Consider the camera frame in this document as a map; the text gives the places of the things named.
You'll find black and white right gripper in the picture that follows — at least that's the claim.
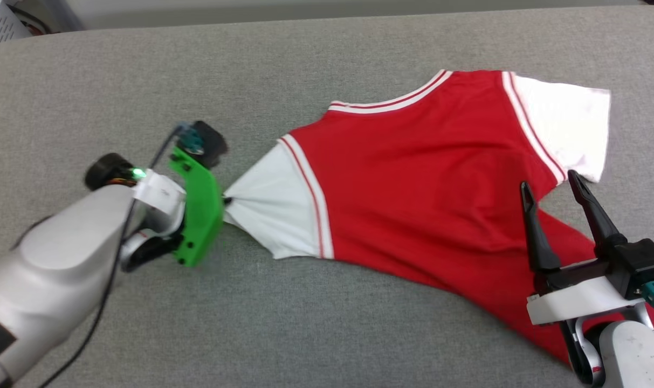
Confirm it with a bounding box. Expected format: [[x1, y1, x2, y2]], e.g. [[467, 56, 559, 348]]
[[520, 170, 654, 326]]

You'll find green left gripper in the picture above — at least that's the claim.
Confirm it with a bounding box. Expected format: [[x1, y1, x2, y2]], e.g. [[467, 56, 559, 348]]
[[168, 147, 233, 268]]

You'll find red and white t-shirt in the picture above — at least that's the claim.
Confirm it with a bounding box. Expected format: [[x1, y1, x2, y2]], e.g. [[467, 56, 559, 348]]
[[223, 69, 654, 367]]

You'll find white metal equipment box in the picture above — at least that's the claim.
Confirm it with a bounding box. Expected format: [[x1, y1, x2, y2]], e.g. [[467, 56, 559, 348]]
[[0, 0, 85, 48]]

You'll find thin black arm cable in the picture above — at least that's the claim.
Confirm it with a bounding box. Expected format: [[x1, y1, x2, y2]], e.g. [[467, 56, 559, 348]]
[[38, 125, 192, 388]]

